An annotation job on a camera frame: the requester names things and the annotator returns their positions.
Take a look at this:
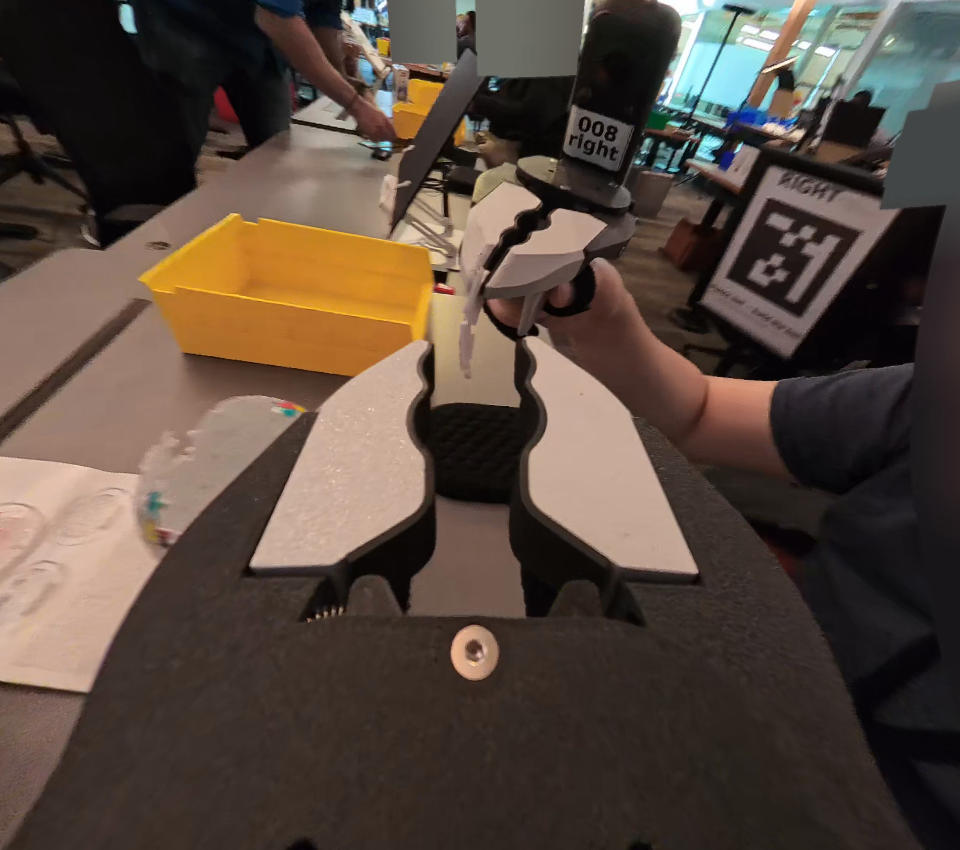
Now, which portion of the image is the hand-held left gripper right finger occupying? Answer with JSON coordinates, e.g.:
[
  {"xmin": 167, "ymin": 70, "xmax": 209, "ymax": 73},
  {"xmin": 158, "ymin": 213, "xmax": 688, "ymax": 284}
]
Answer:
[{"xmin": 510, "ymin": 337, "xmax": 702, "ymax": 616}]

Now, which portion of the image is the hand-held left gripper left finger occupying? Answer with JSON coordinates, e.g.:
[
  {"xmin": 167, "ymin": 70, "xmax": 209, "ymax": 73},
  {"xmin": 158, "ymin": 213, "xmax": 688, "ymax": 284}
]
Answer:
[{"xmin": 249, "ymin": 340, "xmax": 439, "ymax": 614}]

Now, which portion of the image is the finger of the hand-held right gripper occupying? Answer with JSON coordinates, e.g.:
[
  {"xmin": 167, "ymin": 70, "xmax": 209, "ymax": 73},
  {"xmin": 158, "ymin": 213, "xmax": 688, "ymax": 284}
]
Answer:
[
  {"xmin": 482, "ymin": 208, "xmax": 610, "ymax": 303},
  {"xmin": 459, "ymin": 181, "xmax": 554, "ymax": 282}
]

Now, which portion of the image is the white puzzle piece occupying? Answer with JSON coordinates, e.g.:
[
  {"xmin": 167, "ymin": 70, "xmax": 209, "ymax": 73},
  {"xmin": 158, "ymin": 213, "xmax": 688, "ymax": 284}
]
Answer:
[{"xmin": 457, "ymin": 268, "xmax": 486, "ymax": 380}]

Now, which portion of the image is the colourful puzzle ball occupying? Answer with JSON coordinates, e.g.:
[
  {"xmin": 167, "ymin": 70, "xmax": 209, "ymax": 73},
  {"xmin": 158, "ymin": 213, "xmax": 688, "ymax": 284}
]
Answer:
[{"xmin": 133, "ymin": 396, "xmax": 309, "ymax": 549}]

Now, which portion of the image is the yellow plastic bin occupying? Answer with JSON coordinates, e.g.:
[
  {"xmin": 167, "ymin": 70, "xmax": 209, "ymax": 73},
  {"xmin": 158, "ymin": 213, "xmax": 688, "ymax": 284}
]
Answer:
[
  {"xmin": 393, "ymin": 77, "xmax": 466, "ymax": 142},
  {"xmin": 138, "ymin": 214, "xmax": 436, "ymax": 378}
]

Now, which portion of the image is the person's right forearm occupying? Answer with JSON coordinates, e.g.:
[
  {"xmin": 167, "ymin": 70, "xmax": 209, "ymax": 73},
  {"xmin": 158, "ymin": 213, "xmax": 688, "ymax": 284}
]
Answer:
[{"xmin": 675, "ymin": 366, "xmax": 785, "ymax": 476}]

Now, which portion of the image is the person's right hand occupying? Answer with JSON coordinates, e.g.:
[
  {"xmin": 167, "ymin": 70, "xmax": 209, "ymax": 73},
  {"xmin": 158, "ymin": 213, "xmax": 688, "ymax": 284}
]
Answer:
[{"xmin": 487, "ymin": 259, "xmax": 711, "ymax": 432}]

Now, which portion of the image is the white monitor stand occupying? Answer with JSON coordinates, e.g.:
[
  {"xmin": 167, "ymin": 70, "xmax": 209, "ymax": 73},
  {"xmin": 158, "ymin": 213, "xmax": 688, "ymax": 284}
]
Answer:
[{"xmin": 378, "ymin": 175, "xmax": 466, "ymax": 266}]

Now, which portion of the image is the black tilted monitor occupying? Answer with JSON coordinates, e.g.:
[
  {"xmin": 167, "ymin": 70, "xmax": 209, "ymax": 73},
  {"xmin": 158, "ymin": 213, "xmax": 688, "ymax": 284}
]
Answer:
[{"xmin": 390, "ymin": 49, "xmax": 485, "ymax": 239}]

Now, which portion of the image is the grey metal bin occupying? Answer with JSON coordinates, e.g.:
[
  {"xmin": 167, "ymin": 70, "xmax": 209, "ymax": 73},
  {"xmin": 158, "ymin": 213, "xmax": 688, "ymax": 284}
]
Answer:
[{"xmin": 633, "ymin": 171, "xmax": 676, "ymax": 217}]

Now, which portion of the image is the black wrist rest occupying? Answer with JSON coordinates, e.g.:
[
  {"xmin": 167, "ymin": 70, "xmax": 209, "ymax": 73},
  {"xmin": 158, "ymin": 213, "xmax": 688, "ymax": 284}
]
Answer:
[{"xmin": 429, "ymin": 403, "xmax": 541, "ymax": 502}]

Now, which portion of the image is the black white marker sign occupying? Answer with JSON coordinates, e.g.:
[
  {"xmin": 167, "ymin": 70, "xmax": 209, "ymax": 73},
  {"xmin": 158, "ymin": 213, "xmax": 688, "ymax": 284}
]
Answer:
[{"xmin": 697, "ymin": 148, "xmax": 901, "ymax": 359}]

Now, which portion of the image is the person's dark shirt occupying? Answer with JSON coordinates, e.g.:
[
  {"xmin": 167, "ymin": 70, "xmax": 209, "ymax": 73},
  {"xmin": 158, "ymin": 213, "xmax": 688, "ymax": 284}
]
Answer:
[{"xmin": 768, "ymin": 362, "xmax": 946, "ymax": 776}]

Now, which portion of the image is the white instruction sheet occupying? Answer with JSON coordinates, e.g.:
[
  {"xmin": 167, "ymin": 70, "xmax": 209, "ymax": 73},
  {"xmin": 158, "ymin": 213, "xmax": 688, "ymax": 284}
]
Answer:
[{"xmin": 0, "ymin": 456, "xmax": 162, "ymax": 693}]

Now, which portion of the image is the black office chair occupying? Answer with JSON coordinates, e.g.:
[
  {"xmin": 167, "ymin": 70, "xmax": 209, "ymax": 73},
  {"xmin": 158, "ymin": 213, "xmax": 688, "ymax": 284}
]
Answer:
[{"xmin": 0, "ymin": 0, "xmax": 200, "ymax": 243}]

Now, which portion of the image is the wooden post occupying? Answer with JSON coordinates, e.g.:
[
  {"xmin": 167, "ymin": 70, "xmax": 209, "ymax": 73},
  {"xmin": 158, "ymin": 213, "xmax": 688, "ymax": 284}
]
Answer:
[{"xmin": 750, "ymin": 0, "xmax": 846, "ymax": 108}]

